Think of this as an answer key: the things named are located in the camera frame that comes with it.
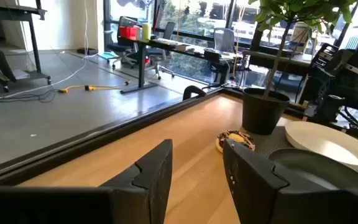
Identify black floor box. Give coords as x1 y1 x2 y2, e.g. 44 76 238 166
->
76 47 99 56

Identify black frame handle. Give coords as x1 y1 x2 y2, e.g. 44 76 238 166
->
182 85 207 101

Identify dark grey round plate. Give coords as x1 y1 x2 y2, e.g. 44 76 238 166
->
267 147 358 190

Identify white round plate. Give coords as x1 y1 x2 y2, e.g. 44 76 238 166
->
284 120 358 171

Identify black office desk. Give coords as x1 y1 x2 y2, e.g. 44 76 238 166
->
118 36 245 95

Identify black rolling cart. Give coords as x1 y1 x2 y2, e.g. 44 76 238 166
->
0 0 52 93

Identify green leafy plant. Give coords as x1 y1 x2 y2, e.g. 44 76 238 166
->
247 0 358 100

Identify large chocolate donut white drizzle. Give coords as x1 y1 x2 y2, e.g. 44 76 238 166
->
215 129 256 153

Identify long white floor cable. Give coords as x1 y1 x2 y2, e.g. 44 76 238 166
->
0 0 101 101

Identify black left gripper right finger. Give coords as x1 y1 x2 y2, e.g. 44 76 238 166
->
223 139 358 224

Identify dark grey workstation desk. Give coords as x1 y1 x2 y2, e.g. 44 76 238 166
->
242 49 315 77

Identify black office chair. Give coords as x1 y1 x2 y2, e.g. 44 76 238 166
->
104 15 140 70

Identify black floor cables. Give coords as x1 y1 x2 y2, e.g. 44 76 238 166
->
0 88 58 104

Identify round dark woven placemat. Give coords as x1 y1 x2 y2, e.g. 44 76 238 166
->
253 126 358 185

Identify yellow extension cord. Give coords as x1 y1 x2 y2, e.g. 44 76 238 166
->
57 81 131 94

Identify red box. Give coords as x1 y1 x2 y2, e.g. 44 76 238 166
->
119 25 141 40

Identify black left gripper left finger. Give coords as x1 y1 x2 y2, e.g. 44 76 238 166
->
0 139 173 224

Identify mesh-backed office chair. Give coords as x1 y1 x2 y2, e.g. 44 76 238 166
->
208 27 241 85

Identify black plant pot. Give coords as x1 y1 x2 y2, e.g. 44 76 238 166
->
241 87 291 136

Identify teal floor item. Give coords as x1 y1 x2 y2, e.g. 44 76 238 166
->
98 51 119 60

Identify yellow-green cylinder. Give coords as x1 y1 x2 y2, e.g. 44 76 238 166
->
141 23 152 42

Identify black aluminium table frame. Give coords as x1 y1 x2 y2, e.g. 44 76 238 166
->
0 86 358 187

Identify grey office chair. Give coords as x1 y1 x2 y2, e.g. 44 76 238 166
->
146 21 177 80

